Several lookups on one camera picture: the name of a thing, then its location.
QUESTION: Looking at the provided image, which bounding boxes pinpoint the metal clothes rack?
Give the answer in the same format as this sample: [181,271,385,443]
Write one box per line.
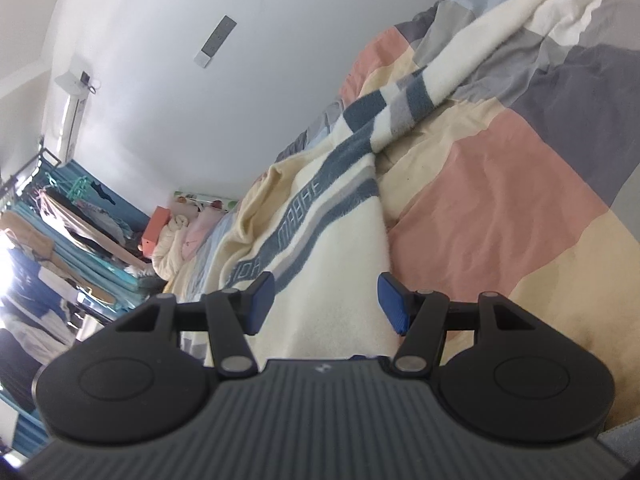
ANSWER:
[0,147,62,201]

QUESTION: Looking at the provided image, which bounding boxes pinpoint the white air conditioner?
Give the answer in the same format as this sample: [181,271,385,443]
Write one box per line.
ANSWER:
[54,55,101,162]

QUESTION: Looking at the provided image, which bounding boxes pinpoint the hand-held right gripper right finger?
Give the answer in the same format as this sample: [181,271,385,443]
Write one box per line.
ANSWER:
[376,271,540,380]

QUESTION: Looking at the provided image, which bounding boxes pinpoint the orange box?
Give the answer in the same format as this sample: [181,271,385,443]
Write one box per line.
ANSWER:
[141,206,171,259]

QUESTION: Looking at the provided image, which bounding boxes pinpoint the patterned pillow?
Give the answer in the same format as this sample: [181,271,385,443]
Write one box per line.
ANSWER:
[172,191,241,211]

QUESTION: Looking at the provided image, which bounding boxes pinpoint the wall switch panel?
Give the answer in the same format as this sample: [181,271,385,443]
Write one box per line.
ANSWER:
[194,15,237,69]

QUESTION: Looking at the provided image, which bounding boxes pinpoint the person's grey pants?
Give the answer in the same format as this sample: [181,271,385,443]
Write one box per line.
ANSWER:
[597,422,640,462]

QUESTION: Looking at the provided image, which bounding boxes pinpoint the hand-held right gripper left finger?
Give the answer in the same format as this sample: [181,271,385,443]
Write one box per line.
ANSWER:
[116,271,277,379]

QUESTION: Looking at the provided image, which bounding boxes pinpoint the cream striped sweater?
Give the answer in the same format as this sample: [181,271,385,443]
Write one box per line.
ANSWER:
[187,0,613,361]

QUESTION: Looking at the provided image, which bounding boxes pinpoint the patchwork checked quilt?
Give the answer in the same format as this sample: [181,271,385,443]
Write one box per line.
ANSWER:
[160,0,640,441]

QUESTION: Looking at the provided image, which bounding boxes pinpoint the clothes rack with hanging clothes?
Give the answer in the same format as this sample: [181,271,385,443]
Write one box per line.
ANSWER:
[0,160,166,456]

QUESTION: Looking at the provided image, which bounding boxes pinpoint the cream folded blanket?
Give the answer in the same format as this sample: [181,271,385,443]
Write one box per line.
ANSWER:
[150,215,193,279]

